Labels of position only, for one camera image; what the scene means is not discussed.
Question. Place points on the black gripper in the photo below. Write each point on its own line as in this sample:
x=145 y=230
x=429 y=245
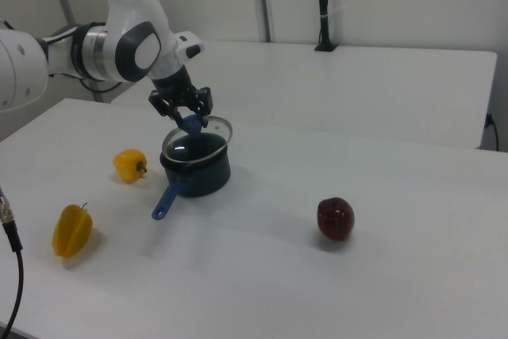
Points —
x=174 y=87

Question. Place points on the glass lid with blue knob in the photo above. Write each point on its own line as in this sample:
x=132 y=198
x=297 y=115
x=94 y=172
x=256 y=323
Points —
x=190 y=148

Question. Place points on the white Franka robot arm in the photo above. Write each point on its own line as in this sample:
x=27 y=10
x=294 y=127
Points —
x=131 y=45

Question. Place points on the round yellow toy pepper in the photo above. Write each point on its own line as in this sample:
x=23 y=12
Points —
x=127 y=166

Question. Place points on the long yellow toy pepper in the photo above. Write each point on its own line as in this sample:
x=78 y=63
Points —
x=71 y=232

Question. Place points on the black pole with white band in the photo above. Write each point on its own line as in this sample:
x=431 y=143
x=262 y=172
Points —
x=324 y=5

